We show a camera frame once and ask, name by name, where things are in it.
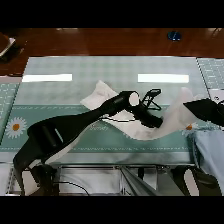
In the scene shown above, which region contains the blue round object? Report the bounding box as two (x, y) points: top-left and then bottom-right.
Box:
(167, 30), (183, 42)

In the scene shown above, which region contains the light blue garment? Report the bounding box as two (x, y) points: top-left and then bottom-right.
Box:
(192, 129), (224, 196)

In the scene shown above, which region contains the silver frame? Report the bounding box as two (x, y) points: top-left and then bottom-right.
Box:
(6, 161), (201, 197)

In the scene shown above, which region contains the black cable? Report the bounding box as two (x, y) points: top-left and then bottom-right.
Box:
(99, 115), (138, 124)
(52, 180), (90, 197)

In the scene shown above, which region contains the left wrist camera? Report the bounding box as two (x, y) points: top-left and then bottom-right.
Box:
(141, 88), (163, 112)

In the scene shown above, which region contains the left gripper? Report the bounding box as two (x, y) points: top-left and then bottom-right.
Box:
(134, 103), (164, 130)

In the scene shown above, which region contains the white shirt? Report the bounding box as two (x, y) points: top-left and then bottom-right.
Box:
(79, 79), (214, 142)

